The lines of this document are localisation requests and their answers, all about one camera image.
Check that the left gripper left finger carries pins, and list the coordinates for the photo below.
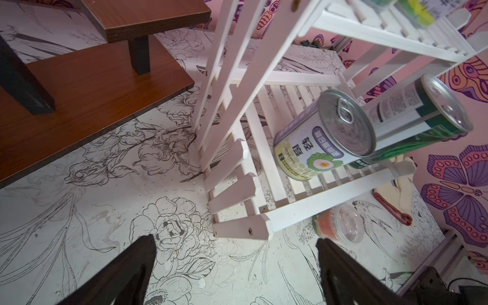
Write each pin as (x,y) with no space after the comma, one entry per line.
(124,280)

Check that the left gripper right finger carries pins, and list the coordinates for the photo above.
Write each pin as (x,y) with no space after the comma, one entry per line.
(345,281)

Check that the red seed jar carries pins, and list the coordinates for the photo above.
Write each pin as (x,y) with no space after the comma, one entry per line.
(340,223)

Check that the white wooden slatted shelf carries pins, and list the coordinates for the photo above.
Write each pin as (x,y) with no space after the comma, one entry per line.
(238,109)

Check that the green watermelon can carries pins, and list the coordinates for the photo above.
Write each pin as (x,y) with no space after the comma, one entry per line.
(420,114)

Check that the beige work glove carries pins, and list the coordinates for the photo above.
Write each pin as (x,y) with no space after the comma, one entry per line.
(399,192)

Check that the white purple label can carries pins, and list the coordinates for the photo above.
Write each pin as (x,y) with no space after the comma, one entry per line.
(331,132)

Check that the brown wooden tiered stand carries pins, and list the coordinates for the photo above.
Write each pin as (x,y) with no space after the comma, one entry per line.
(56,105)

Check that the red handled tool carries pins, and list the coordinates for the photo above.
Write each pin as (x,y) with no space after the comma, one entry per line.
(403,218)

